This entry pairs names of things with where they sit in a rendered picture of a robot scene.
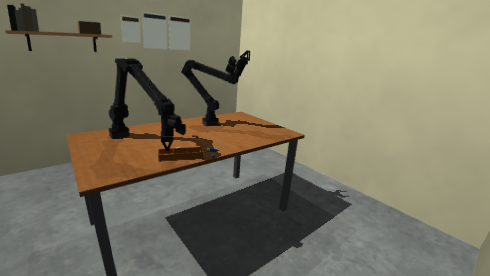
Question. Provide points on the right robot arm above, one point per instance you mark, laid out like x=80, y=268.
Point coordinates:
x=165, y=108

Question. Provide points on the orange two-compartment bin tray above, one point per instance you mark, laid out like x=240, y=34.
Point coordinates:
x=180, y=153

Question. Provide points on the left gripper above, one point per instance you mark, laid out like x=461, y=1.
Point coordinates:
x=243, y=59

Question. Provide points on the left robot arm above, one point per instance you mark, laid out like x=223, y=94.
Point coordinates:
x=212, y=106

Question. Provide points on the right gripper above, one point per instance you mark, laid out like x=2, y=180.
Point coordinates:
x=166, y=138

